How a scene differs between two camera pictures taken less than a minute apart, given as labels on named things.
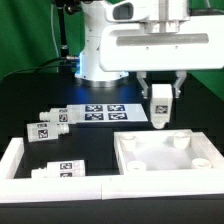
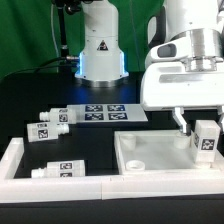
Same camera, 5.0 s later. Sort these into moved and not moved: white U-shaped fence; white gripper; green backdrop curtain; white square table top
Moved: white gripper
Not moved: green backdrop curtain; white U-shaped fence; white square table top
